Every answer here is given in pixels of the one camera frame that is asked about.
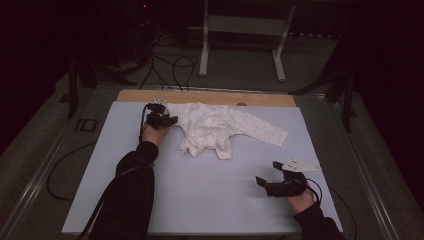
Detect right hand-held gripper black cable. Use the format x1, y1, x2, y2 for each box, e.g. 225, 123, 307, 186
305, 178, 325, 205

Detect hand-held gripper black cable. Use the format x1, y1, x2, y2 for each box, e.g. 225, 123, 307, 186
77, 103, 156, 240
305, 178, 325, 205

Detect left hand-held gripper black cable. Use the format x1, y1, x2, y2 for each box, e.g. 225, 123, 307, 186
77, 103, 156, 240

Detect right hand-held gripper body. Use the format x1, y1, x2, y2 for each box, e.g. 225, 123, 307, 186
265, 157, 321, 198

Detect white metal stand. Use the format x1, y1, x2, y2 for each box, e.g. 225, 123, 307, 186
198, 0, 298, 83

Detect looped black cable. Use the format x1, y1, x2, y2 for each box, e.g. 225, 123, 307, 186
171, 54, 200, 92

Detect thin black floor cable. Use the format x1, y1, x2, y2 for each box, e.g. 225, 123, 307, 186
328, 184, 358, 240

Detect black stand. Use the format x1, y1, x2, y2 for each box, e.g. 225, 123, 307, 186
288, 33, 359, 134
59, 49, 138, 121

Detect person's right hand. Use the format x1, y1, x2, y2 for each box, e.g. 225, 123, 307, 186
287, 190, 316, 215

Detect dark device with red light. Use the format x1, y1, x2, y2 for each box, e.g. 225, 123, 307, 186
133, 0, 158, 64

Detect white baby romper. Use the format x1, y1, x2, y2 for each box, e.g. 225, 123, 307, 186
165, 101, 289, 161

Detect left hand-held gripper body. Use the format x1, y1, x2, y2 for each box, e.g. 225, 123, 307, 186
144, 97, 168, 130

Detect light blue table mat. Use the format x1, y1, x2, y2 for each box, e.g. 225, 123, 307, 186
61, 100, 344, 236

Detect black square floor box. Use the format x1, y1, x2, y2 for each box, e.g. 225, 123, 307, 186
74, 118, 98, 133

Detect person's left hand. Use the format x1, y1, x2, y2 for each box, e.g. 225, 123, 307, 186
141, 123, 170, 147

